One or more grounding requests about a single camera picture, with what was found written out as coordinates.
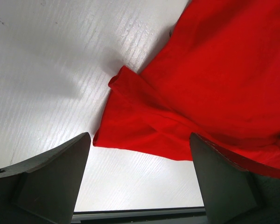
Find red t shirt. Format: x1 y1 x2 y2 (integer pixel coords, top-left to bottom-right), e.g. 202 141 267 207
92 0 280 180

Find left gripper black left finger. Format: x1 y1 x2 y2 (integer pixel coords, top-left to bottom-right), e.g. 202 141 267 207
0 133 91 224

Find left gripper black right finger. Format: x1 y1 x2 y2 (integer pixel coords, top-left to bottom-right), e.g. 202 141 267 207
189 133 280 224

